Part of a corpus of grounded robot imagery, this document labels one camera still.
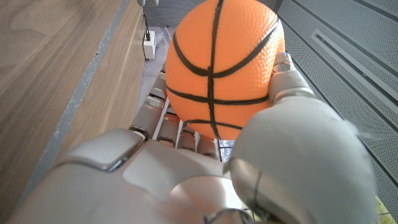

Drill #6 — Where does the black power strip cable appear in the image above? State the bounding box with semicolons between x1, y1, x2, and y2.
142;14;151;42

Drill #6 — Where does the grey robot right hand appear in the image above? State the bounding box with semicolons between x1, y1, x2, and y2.
6;52;379;224

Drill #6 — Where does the white power strip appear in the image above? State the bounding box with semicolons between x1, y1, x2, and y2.
142;30;156;60

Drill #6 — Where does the orange toy basketball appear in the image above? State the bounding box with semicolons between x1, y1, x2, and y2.
165;0;286;140

